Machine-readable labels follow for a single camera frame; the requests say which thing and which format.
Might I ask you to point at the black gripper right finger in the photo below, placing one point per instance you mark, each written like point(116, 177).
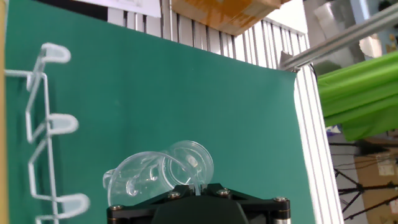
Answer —
point(267, 211)

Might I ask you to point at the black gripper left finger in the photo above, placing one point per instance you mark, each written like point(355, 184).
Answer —
point(130, 213)

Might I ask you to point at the large cardboard box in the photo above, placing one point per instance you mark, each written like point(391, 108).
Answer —
point(379, 174)

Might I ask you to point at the green table mat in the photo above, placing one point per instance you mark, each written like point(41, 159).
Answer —
point(186, 93)

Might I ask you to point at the green cloth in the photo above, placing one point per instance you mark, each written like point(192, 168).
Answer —
point(357, 93)

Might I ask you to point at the cardboard box with orange tape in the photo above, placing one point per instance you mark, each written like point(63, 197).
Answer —
point(224, 14)

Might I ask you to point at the white printed paper sheet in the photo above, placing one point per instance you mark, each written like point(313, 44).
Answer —
point(130, 6)

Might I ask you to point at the black camera tripod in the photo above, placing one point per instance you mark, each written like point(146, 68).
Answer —
point(359, 188)

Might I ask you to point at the aluminium frame post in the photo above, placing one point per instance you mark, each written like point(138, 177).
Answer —
point(342, 39)

